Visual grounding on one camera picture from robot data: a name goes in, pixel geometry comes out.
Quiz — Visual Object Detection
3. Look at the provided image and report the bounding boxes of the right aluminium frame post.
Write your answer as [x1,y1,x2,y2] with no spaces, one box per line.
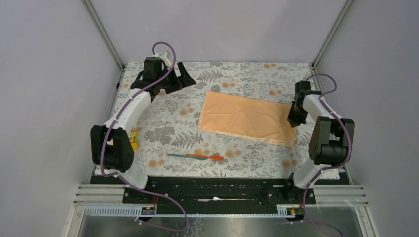
[311,0,355,70]

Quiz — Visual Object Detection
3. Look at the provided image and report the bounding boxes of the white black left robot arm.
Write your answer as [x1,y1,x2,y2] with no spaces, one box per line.
[90,56,196,203]

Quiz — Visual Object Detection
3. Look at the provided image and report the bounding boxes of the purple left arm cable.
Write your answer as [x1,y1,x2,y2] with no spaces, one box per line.
[99,41,190,232]

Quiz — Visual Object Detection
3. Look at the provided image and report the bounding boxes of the orange cloth napkin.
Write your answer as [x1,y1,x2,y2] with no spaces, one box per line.
[198,91,297,148]

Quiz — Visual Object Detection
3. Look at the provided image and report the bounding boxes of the orange plastic fork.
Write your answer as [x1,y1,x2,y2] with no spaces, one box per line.
[186,154,224,161]

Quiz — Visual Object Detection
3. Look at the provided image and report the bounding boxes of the floral patterned tablecloth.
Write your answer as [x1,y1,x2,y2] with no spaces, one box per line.
[94,61,341,180]

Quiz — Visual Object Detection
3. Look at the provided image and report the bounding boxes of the teal plastic knife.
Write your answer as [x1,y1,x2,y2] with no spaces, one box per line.
[167,154,208,160]

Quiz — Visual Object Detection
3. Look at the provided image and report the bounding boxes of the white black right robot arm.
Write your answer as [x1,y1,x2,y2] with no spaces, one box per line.
[283,80,355,203]

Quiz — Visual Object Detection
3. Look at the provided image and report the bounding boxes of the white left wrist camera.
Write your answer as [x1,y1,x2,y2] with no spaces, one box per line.
[153,51,172,68]

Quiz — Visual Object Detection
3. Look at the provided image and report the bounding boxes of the left aluminium frame post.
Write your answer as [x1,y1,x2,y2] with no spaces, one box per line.
[82,0,125,71]

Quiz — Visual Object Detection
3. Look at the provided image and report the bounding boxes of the aluminium frame post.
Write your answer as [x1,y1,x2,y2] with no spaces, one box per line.
[311,0,355,70]
[82,0,125,71]

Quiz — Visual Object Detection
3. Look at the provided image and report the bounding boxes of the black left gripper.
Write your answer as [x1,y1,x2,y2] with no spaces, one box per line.
[156,62,195,94]

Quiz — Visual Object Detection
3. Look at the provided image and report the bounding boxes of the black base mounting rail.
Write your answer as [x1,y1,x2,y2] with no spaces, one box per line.
[122,176,316,215]

